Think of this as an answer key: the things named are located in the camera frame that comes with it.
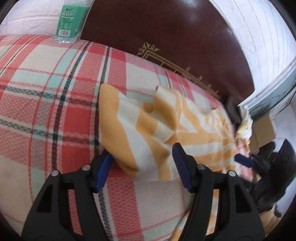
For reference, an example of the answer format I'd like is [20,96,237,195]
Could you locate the dark brown headboard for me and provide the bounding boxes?
[80,0,255,102]

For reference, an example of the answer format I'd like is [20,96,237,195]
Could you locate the green label water bottle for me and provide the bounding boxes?
[54,0,92,44]

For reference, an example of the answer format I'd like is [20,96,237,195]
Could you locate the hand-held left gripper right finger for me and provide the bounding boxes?
[171,142,266,241]

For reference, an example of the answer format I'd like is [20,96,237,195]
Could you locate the yellow white crumpled cloth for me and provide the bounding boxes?
[235,105,253,139]

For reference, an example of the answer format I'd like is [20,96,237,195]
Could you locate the grey cabinet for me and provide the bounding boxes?
[240,67,296,121]

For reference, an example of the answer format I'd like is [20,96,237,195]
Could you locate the yellow white striped garment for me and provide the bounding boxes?
[98,83,253,241]

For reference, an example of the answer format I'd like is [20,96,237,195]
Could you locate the dark brown cloth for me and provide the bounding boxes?
[224,95,243,124]

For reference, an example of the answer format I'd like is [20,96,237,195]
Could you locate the red plaid blanket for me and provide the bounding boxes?
[0,34,255,241]

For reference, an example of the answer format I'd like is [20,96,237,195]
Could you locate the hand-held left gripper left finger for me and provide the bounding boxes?
[22,151,116,241]

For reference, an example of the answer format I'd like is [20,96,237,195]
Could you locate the open cardboard box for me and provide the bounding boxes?
[250,115,277,153]

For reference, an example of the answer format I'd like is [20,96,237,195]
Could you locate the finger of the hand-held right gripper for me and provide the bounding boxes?
[234,154,271,172]

